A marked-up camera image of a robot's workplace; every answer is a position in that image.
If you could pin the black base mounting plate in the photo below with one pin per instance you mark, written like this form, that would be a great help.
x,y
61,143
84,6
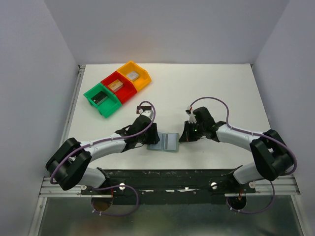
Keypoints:
x,y
169,187

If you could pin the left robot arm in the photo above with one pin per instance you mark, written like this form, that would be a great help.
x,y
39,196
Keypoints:
x,y
69,165

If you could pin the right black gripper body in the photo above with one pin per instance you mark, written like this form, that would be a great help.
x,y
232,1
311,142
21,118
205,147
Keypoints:
x,y
195,131

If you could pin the yellow plastic bin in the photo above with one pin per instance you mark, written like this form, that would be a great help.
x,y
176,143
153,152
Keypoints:
x,y
144,78

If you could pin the red plastic bin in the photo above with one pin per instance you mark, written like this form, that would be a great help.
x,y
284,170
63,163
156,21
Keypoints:
x,y
126,92

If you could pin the green card holder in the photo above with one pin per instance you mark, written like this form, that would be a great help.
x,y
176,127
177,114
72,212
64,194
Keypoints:
x,y
168,142

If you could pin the metal block in green bin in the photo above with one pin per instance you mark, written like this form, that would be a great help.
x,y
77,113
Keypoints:
x,y
99,97

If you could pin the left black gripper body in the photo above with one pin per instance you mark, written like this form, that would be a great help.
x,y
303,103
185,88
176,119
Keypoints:
x,y
142,138

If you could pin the metal block in red bin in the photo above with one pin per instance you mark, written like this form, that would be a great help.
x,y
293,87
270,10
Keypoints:
x,y
115,85

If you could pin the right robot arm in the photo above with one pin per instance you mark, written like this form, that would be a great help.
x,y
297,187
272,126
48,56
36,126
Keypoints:
x,y
271,158

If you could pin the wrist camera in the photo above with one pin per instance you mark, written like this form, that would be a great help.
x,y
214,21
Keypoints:
x,y
147,113
189,112

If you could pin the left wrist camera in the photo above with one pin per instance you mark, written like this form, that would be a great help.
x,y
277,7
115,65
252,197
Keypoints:
x,y
147,113

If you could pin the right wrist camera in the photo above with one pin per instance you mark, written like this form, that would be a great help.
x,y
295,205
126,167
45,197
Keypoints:
x,y
189,112

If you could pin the metal block in yellow bin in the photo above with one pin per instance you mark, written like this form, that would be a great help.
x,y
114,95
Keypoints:
x,y
133,75

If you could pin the green plastic bin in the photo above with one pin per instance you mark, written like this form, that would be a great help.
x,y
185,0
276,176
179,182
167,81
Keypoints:
x,y
105,101

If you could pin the dark credit card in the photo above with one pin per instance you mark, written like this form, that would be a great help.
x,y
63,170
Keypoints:
x,y
145,107

